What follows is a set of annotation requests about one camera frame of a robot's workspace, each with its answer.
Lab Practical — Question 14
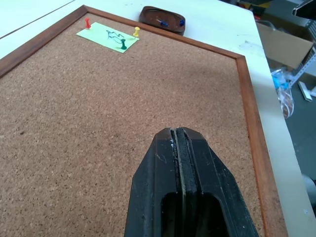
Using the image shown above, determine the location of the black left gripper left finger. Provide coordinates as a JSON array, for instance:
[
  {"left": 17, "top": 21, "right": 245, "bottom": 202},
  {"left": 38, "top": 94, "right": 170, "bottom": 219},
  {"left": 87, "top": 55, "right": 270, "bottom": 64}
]
[{"left": 123, "top": 127, "right": 185, "bottom": 237}]

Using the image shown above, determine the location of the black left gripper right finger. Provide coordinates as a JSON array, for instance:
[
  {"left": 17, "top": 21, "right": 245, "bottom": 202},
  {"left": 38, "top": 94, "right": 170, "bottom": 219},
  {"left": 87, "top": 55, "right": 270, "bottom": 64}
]
[{"left": 178, "top": 126, "right": 260, "bottom": 237}]

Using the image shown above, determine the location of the light green paper note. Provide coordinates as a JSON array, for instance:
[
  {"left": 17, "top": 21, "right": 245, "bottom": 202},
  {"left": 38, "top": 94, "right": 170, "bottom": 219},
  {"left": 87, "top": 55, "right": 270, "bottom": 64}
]
[{"left": 76, "top": 22, "right": 140, "bottom": 54}]

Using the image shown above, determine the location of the clear plastic bag with items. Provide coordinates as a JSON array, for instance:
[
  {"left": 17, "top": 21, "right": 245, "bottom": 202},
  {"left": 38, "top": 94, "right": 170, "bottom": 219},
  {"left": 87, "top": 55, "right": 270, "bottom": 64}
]
[{"left": 270, "top": 68, "right": 295, "bottom": 119}]

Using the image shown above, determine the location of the brown cardboard box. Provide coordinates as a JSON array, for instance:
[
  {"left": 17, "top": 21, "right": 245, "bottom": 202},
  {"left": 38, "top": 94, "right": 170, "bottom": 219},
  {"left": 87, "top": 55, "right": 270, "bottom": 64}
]
[{"left": 256, "top": 22, "right": 315, "bottom": 69}]

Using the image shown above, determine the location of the brown wooden tray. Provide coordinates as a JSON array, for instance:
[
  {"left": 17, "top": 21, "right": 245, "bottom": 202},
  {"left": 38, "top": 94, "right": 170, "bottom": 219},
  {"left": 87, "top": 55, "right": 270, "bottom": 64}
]
[{"left": 138, "top": 5, "right": 186, "bottom": 37}]

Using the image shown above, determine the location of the black angular object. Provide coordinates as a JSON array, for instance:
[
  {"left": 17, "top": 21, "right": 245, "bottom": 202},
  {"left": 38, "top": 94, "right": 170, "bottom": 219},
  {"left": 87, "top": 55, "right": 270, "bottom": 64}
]
[{"left": 292, "top": 0, "right": 316, "bottom": 18}]

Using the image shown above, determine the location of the cork board with wooden frame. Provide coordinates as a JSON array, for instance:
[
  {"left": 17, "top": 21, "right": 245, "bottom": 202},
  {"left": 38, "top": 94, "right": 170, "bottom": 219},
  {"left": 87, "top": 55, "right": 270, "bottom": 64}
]
[{"left": 0, "top": 5, "right": 289, "bottom": 237}]

